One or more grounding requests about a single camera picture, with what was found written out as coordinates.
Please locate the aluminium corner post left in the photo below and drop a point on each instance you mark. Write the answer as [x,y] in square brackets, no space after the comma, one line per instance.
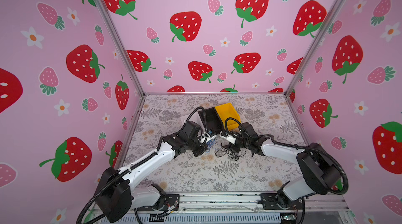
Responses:
[104,12]

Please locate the yellow plastic bin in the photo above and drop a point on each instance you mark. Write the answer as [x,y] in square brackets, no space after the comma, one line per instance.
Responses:
[225,111]

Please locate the black plastic bin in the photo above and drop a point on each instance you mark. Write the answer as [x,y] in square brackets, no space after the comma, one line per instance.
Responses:
[211,120]

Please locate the aluminium corner post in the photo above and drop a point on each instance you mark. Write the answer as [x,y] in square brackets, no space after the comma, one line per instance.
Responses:
[331,15]
[104,12]

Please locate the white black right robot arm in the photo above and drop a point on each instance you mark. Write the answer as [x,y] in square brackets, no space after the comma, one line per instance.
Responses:
[321,172]

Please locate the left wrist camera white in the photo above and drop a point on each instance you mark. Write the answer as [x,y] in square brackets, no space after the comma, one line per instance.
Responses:
[207,137]

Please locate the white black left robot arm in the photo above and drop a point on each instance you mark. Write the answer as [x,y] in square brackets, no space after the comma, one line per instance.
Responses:
[117,193]

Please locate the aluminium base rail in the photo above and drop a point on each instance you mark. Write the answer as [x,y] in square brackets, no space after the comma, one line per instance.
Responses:
[244,208]

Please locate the aluminium corner post right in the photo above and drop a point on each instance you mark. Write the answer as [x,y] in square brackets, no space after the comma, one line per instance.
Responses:
[331,15]

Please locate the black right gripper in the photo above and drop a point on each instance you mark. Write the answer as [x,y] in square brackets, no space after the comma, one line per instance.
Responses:
[233,148]

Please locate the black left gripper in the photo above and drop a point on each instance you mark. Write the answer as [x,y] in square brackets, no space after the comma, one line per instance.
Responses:
[200,148]

